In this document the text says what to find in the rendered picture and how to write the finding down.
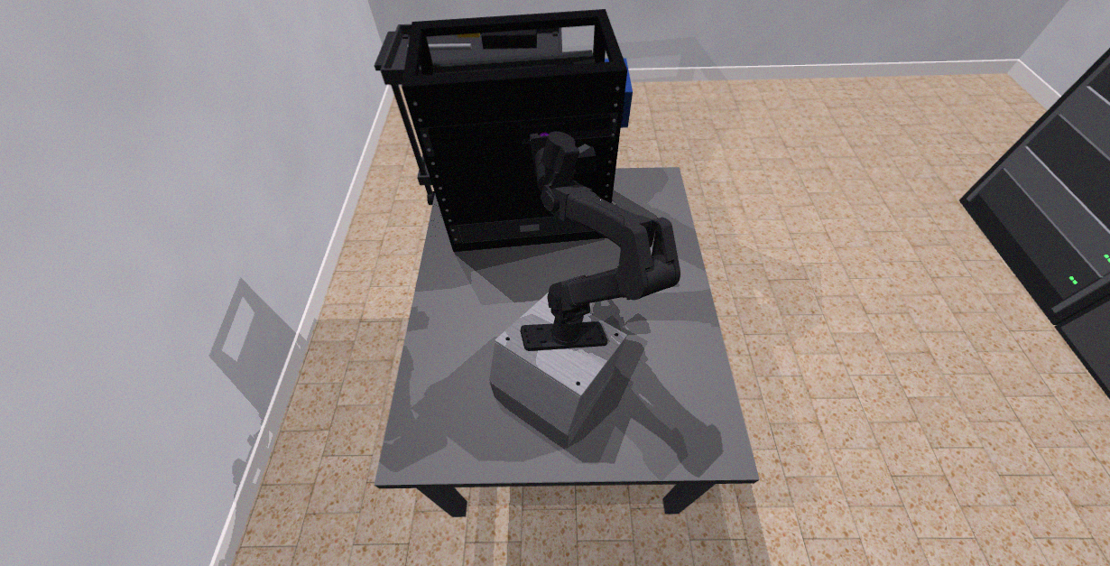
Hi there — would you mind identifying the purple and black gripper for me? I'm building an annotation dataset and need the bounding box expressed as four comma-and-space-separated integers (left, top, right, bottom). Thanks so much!
529, 133, 549, 176

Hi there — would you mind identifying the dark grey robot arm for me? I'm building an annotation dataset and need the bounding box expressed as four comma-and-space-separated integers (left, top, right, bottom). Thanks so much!
521, 131, 680, 351

